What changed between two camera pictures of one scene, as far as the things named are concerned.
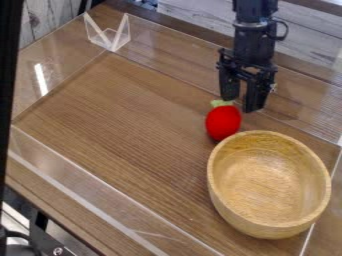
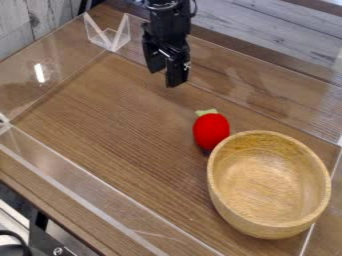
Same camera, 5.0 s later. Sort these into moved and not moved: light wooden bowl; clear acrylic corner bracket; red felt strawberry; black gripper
Moved: black gripper; red felt strawberry
Not moved: clear acrylic corner bracket; light wooden bowl
